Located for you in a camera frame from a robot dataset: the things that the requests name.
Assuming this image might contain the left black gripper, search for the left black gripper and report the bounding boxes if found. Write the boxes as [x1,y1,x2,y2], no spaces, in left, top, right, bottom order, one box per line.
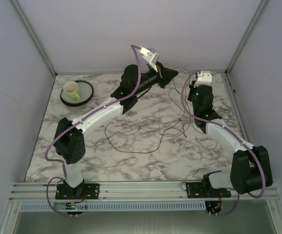
[133,61,179,95]

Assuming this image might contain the black thin wire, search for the black thin wire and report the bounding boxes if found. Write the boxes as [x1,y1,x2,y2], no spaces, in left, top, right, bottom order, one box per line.
[104,67,218,154]

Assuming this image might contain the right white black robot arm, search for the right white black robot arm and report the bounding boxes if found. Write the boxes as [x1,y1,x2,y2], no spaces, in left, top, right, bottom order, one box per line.
[188,81,273,194]

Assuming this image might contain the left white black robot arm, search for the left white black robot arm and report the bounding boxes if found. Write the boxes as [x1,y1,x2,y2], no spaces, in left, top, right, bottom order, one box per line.
[54,62,178,197]

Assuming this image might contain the white plate with dark rim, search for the white plate with dark rim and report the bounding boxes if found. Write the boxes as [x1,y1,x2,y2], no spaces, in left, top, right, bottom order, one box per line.
[60,80,94,107]

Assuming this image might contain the yellow-green mug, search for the yellow-green mug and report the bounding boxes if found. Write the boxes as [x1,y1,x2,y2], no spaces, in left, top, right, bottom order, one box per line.
[63,81,81,100]

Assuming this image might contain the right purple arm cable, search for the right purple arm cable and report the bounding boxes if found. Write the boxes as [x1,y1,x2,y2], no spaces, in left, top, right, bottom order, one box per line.
[181,70,268,217]

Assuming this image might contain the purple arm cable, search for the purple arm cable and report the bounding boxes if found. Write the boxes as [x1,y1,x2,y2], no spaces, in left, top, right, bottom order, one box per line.
[181,70,268,217]
[45,44,143,217]

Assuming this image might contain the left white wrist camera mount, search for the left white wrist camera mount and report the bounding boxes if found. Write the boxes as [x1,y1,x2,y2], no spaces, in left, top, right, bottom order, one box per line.
[139,47,160,72]

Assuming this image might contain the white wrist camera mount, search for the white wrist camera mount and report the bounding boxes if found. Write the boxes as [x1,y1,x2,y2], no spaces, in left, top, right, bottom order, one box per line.
[194,71,212,87]
[139,47,160,72]

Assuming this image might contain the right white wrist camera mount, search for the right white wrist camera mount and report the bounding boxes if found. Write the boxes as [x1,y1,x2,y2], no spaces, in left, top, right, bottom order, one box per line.
[194,71,212,87]

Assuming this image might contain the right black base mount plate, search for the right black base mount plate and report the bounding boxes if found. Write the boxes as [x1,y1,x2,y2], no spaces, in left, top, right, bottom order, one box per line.
[186,181,231,198]

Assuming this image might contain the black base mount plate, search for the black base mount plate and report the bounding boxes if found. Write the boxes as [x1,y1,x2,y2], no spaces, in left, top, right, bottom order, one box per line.
[55,182,100,200]
[186,181,231,198]

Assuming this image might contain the right aluminium frame post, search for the right aluminium frame post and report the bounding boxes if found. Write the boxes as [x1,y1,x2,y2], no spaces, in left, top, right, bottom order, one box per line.
[225,0,271,76]

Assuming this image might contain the aluminium frame post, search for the aluminium frame post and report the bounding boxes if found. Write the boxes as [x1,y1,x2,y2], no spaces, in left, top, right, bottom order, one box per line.
[10,0,57,77]
[225,0,271,76]

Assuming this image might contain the left aluminium frame post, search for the left aluminium frame post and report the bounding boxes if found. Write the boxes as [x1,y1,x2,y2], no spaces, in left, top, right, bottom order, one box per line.
[10,0,57,77]

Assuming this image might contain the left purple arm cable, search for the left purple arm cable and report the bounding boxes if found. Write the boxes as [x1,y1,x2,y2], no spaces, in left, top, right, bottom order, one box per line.
[45,44,143,217]

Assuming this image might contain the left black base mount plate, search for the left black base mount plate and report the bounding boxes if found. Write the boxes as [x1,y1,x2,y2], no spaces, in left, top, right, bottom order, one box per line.
[55,182,100,200]

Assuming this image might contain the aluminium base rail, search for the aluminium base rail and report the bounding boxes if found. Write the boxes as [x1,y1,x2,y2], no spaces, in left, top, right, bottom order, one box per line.
[10,179,278,203]

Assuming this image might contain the blue slotted cable duct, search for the blue slotted cable duct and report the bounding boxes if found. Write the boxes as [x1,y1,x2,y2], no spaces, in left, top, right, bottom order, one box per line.
[20,201,207,212]

